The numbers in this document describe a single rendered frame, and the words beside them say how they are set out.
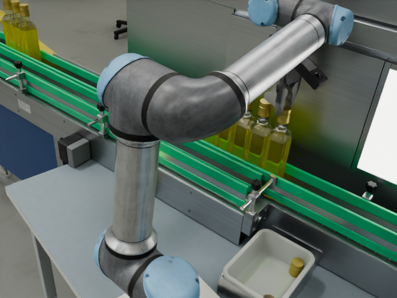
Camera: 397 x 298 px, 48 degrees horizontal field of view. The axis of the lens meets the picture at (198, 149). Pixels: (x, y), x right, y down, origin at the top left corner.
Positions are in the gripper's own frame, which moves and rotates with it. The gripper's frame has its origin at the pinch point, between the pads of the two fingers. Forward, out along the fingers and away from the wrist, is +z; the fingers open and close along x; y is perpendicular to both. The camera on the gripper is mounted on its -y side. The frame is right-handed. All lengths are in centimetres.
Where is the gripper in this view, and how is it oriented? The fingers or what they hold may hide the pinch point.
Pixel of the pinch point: (285, 110)
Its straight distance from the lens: 124.2
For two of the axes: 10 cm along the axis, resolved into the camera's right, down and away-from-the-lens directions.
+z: -0.5, 8.3, 5.6
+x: -6.8, 3.8, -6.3
